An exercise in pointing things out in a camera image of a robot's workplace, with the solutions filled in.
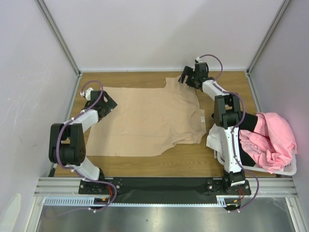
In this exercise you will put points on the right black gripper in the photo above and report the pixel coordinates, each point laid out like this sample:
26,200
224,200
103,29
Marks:
189,76

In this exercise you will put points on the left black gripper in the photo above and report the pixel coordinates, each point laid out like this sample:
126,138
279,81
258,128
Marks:
110,104

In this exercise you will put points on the beige t shirt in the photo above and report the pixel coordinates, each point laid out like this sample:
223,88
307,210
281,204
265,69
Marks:
148,121

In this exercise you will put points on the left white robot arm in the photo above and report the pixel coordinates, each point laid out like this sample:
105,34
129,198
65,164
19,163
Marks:
67,143

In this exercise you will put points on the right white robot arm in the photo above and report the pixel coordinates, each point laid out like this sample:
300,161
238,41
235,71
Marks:
227,117

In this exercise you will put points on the white t shirt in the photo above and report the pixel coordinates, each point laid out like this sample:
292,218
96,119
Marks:
216,140

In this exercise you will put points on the black t shirt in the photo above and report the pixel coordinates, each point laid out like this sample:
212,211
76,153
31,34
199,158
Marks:
248,124

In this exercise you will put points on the pink t shirt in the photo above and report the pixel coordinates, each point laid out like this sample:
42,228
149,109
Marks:
272,141

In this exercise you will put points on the white laundry basket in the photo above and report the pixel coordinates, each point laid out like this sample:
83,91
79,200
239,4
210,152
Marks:
288,170

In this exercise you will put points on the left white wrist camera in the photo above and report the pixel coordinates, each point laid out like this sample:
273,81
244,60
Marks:
87,94

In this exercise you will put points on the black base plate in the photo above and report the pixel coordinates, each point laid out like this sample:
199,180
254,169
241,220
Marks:
174,187

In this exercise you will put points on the left aluminium frame post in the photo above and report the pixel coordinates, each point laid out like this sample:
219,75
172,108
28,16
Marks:
58,35

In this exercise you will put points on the aluminium frame post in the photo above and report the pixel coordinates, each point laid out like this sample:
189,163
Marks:
269,34
58,35

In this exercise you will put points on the right aluminium frame post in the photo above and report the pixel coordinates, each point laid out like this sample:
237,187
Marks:
269,34

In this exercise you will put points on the slotted cable duct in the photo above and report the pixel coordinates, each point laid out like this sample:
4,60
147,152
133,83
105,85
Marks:
204,201

